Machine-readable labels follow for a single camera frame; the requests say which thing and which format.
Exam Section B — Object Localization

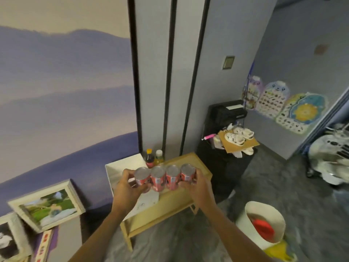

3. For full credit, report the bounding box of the light blue animal wall chart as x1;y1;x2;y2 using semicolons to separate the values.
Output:
256;81;290;120

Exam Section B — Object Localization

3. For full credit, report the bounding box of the white frame colour photo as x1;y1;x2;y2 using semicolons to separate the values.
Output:
7;179;87;234

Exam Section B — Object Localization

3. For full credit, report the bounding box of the person's right forearm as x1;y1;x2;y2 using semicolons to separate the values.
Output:
201;204;273;262

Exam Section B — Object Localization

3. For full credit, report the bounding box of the purple animal wall chart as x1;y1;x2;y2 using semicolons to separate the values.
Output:
241;75;264;110

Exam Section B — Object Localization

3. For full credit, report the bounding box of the yellow wooden small table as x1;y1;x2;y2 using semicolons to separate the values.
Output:
120;152;213;251

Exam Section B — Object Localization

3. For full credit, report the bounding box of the brown cardboard sheet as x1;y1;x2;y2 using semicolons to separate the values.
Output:
218;129;260;154

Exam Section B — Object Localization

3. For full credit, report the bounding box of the person's left forearm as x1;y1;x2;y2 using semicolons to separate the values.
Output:
68;207;137;262

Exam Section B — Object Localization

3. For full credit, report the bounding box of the person's right hand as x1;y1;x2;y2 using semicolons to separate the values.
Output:
178;168;216;213

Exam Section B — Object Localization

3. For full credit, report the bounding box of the white cardboard box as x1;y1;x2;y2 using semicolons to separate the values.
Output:
105;153;160;221

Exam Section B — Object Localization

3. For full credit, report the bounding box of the black air purifier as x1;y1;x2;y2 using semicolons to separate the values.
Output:
208;100;248;134

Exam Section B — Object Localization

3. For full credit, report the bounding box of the cream wooden bead ruler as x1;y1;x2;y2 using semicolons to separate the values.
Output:
32;229;54;262

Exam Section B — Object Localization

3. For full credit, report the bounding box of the white waste bin yellow base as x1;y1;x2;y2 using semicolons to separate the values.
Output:
236;201;298;262

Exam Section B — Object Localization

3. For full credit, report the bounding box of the white green-heeled child sandal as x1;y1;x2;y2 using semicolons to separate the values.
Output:
233;127;254;140
225;132;246;146

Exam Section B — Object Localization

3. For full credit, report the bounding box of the brass wall switch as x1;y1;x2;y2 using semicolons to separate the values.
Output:
313;43;330;56
222;55;236;70

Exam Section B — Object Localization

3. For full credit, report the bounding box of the grey television cabinet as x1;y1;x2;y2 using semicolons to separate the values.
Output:
0;215;82;262

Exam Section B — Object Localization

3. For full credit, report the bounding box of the white toy scooter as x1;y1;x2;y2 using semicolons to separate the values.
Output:
306;133;349;186

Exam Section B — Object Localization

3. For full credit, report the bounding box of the black storage box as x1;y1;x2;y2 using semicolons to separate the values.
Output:
196;133;254;202

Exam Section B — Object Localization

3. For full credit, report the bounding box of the white frame monochrome photo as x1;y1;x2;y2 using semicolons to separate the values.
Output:
0;213;33;261

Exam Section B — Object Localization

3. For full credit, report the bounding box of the red lidded cup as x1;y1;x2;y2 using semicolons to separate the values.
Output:
252;218;276;242

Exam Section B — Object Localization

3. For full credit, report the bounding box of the dark soda bottle yellow cap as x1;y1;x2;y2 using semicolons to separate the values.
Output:
144;148;155;169

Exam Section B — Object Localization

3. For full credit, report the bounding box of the person's left hand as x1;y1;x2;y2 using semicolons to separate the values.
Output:
112;169;152;216

